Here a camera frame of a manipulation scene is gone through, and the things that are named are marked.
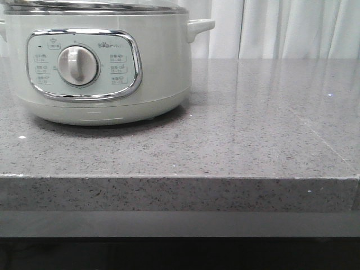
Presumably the white curtain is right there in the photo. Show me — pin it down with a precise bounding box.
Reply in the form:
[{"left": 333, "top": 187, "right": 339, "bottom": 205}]
[{"left": 0, "top": 0, "right": 360, "bottom": 60}]

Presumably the pale green electric cooking pot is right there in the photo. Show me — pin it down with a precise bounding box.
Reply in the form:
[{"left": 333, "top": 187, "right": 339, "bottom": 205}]
[{"left": 1, "top": 6, "right": 214, "bottom": 126}]

